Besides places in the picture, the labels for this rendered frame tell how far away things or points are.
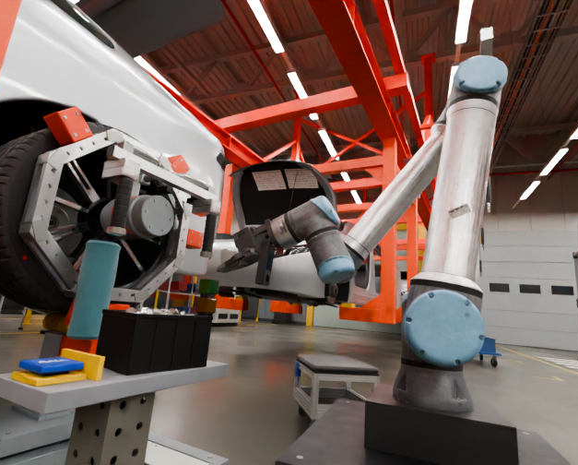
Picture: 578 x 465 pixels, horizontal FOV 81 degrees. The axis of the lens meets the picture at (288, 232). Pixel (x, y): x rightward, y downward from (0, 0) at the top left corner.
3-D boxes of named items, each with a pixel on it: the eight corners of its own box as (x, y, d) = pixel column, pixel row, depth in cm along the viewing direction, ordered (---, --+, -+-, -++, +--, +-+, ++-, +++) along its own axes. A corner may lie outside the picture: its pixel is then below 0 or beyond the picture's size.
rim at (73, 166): (145, 191, 156) (25, 126, 115) (182, 186, 145) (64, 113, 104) (113, 301, 141) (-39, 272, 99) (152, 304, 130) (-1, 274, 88)
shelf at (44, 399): (179, 365, 94) (180, 354, 94) (227, 375, 86) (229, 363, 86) (-12, 393, 57) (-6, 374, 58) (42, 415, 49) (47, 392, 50)
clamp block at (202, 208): (200, 217, 124) (202, 203, 126) (219, 215, 120) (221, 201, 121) (191, 213, 120) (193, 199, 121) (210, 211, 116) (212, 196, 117)
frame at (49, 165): (166, 304, 133) (185, 174, 145) (178, 305, 130) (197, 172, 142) (0, 293, 87) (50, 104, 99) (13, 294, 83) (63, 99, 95)
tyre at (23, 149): (161, 184, 165) (7, 92, 111) (198, 178, 154) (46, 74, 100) (123, 322, 145) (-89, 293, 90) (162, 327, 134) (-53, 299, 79)
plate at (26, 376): (60, 372, 63) (61, 366, 63) (86, 379, 59) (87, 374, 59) (9, 378, 56) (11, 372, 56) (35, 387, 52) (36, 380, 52)
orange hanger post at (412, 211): (378, 320, 615) (381, 192, 669) (418, 324, 583) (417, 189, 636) (376, 320, 601) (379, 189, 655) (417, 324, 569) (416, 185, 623)
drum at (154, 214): (130, 244, 120) (137, 206, 123) (173, 242, 110) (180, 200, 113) (92, 234, 108) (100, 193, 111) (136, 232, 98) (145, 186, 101)
